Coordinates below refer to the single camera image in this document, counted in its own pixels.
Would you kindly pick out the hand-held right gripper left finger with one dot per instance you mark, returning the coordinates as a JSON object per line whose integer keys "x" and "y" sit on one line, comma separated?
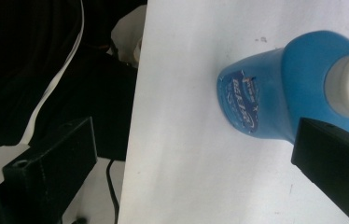
{"x": 51, "y": 165}

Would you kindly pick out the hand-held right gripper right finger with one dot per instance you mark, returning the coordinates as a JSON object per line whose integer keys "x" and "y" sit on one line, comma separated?
{"x": 337, "y": 161}

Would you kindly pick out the blue bottle with white cap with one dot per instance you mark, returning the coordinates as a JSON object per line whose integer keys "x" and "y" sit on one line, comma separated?
{"x": 300, "y": 81}

